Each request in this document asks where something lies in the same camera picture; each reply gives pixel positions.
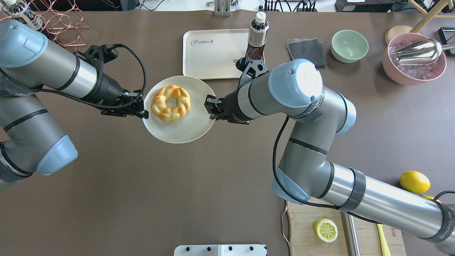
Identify metal bracket at table edge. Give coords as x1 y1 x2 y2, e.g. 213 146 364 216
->
206 0 238 17

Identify black box frame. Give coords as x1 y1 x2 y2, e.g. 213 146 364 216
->
438 27 455 57

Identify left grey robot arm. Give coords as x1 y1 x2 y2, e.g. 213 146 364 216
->
0 20 149 190

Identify pink bowl with ice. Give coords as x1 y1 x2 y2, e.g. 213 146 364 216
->
382 33 446 85

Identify metal ice scoop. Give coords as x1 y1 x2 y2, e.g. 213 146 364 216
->
394 39 455 65

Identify wooden stand legs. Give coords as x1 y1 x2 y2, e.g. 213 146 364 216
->
408 0 455 33

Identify dark grey folded cloth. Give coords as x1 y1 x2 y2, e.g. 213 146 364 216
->
287 38 327 68

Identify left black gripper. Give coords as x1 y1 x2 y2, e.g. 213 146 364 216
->
101 90 149 119

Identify copper wire bottle rack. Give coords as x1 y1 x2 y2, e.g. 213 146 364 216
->
1 0 90 49

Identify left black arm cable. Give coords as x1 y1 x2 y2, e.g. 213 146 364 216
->
0 44 147 109

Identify white round plate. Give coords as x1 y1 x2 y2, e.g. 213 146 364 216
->
143 75 215 144

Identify green bowl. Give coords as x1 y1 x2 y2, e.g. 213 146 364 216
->
331 30 369 63

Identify yellow handled knife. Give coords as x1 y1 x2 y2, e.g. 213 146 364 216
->
376 223 391 256

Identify wooden cutting board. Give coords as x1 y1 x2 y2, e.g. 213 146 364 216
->
287 199 407 256

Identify white mount plate with bolts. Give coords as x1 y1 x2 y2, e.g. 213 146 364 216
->
174 244 268 256

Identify dark drink bottle white cap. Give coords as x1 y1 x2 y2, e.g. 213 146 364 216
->
245 11 269 60

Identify halved lemon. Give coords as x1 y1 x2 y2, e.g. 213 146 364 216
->
314 218 338 243

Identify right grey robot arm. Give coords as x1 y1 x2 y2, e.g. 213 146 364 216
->
205 57 455 256

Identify whole yellow lemon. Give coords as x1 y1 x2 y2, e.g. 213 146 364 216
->
399 171 431 193

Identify round wooden lid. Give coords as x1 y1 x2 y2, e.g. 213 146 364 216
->
385 25 413 45

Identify cream rectangular tray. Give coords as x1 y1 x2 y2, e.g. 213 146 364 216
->
182 29 248 80

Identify braided yellow donut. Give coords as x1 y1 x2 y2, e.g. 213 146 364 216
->
151 85 191 121

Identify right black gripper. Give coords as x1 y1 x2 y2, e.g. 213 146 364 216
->
204 95 249 125

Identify bottle in copper rack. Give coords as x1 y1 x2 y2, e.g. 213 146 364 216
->
1 0 44 31

